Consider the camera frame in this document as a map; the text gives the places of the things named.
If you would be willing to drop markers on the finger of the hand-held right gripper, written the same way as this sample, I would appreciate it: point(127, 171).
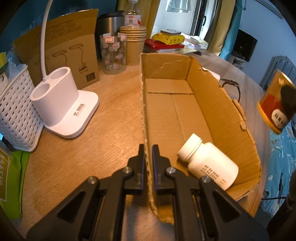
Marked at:
point(288, 96)

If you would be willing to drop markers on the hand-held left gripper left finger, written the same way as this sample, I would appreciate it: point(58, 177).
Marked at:
point(143, 160)

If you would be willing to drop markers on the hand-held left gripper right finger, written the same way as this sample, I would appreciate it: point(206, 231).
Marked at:
point(155, 162)

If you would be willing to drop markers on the yellow tin can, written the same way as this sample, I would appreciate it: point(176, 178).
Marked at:
point(270, 102)

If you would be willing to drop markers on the white pill bottle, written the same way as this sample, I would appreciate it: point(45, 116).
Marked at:
point(208, 160)

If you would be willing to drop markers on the grey radiator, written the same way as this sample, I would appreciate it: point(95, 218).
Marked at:
point(275, 69)

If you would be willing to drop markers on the black wristwatch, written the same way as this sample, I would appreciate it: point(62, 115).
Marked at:
point(230, 82)

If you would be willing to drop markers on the white tv stand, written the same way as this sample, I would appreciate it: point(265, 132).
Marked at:
point(238, 60)

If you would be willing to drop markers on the blue printed blanket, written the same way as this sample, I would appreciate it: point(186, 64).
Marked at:
point(279, 162)

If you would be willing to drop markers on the black monitor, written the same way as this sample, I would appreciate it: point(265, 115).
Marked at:
point(245, 44)

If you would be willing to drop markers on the white paper sheet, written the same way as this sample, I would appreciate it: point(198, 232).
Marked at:
point(212, 74)

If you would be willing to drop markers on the teal curtain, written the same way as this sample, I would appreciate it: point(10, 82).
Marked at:
point(231, 34)

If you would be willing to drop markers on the white desk lamp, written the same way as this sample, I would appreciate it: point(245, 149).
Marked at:
point(69, 111)

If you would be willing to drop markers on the yellow curtain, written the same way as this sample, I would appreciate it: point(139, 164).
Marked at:
point(219, 23)
point(151, 16)

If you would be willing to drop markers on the white cardboard box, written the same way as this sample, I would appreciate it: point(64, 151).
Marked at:
point(200, 45)

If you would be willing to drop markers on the glass jar with pink prints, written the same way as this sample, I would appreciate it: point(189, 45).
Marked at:
point(113, 60)

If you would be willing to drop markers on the stack of kraft paper cups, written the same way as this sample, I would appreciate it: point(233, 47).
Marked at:
point(134, 51)

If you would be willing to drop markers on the red book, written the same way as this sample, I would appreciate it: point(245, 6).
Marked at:
point(159, 45)

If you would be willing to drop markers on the yellow packet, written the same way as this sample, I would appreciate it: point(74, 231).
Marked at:
point(168, 39)

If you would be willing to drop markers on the small grey device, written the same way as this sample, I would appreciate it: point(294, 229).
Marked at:
point(171, 32)

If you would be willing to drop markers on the white plastic basket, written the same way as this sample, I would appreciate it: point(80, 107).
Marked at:
point(18, 111)

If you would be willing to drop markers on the green bag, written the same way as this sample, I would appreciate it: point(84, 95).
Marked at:
point(11, 185)

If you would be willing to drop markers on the steel thermos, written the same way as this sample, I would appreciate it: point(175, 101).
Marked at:
point(108, 25)

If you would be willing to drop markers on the clear plastic water bottle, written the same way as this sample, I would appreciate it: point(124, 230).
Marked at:
point(133, 16)

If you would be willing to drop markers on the cardboard lamp package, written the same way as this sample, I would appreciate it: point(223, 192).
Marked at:
point(69, 34)

